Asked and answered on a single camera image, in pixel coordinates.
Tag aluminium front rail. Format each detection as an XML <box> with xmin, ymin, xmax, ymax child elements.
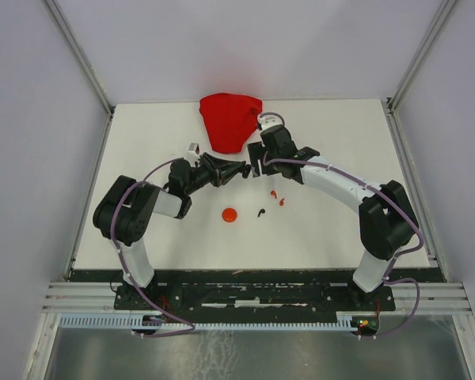
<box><xmin>41</xmin><ymin>282</ymin><xmax>472</xmax><ymax>316</ymax></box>

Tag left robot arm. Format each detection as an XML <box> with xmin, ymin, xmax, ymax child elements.
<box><xmin>93</xmin><ymin>153</ymin><xmax>251</xmax><ymax>309</ymax></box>

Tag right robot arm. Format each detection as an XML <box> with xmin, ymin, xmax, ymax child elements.
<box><xmin>248</xmin><ymin>122</ymin><xmax>424</xmax><ymax>310</ymax></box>

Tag black earbud charging case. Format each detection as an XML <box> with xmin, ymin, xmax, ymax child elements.
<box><xmin>241</xmin><ymin>164</ymin><xmax>252</xmax><ymax>179</ymax></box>

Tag orange earbud charging case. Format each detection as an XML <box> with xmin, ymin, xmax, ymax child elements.
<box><xmin>222</xmin><ymin>207</ymin><xmax>238</xmax><ymax>222</ymax></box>

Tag aluminium frame post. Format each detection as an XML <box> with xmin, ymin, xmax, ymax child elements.
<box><xmin>387</xmin><ymin>0</ymin><xmax>460</xmax><ymax>113</ymax></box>
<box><xmin>41</xmin><ymin>0</ymin><xmax>115</xmax><ymax>115</ymax></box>

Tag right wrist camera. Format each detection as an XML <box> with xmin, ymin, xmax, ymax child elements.
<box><xmin>257</xmin><ymin>115</ymin><xmax>284</xmax><ymax>131</ymax></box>

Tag left aluminium frame post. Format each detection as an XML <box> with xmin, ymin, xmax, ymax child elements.
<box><xmin>41</xmin><ymin>0</ymin><xmax>115</xmax><ymax>115</ymax></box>

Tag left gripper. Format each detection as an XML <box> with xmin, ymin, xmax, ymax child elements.
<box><xmin>184</xmin><ymin>152</ymin><xmax>243</xmax><ymax>196</ymax></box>

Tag right aluminium frame post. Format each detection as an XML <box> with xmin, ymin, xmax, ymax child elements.
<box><xmin>387</xmin><ymin>0</ymin><xmax>460</xmax><ymax>113</ymax></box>

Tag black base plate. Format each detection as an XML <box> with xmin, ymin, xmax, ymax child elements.
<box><xmin>114</xmin><ymin>269</ymin><xmax>396</xmax><ymax>322</ymax></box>

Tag red cloth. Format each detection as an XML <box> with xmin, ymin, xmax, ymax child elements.
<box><xmin>199</xmin><ymin>93</ymin><xmax>263</xmax><ymax>154</ymax></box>

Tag white cable duct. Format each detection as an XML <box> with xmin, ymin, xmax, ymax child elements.
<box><xmin>59</xmin><ymin>312</ymin><xmax>356</xmax><ymax>332</ymax></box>

